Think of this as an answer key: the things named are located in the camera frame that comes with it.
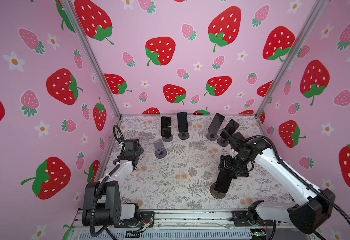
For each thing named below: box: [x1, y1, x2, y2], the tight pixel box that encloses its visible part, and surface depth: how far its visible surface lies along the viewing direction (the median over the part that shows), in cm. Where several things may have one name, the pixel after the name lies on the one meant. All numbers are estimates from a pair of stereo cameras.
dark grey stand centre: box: [178, 131, 190, 140], surface depth 110 cm
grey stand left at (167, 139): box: [162, 134, 174, 142], surface depth 109 cm
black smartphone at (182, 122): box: [177, 112, 189, 133], surface depth 103 cm
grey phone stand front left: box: [153, 139, 167, 159], surface depth 97 cm
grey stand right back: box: [206, 132, 218, 141], surface depth 109 cm
